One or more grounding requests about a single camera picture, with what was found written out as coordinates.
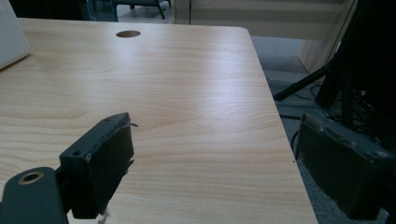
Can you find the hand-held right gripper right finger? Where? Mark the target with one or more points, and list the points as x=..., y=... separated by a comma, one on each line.
x=345, y=168

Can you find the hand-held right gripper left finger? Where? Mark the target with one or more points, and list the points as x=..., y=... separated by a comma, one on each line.
x=106, y=161

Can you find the white plastic bin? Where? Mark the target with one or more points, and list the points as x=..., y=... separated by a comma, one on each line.
x=11, y=37

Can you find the black tripod stand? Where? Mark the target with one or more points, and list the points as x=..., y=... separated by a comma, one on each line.
x=299, y=85

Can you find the black curtain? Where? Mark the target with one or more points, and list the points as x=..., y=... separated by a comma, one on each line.
x=379, y=62

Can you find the dark cabinet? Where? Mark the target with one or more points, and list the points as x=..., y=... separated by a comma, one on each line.
x=102, y=9

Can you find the dark chair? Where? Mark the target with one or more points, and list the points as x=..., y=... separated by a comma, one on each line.
x=160, y=11

